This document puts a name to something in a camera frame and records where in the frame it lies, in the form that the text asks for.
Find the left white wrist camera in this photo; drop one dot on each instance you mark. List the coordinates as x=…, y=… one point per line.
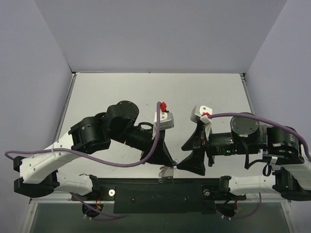
x=166, y=122

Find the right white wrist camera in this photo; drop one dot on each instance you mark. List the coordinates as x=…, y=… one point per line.
x=200, y=114

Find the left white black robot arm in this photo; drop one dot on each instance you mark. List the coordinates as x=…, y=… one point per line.
x=39, y=171

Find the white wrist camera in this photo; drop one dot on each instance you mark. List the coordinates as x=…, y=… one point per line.
x=166, y=122
x=200, y=114

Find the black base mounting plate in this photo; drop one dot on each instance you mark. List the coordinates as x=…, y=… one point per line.
x=118, y=190

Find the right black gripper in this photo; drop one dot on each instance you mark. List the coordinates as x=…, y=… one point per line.
x=201, y=148

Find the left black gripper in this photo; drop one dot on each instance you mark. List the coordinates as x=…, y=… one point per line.
x=154, y=146

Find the silver bottle opener keychain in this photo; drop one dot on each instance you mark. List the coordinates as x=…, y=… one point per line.
x=166, y=174

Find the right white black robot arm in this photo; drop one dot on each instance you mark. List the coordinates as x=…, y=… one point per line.
x=285, y=154

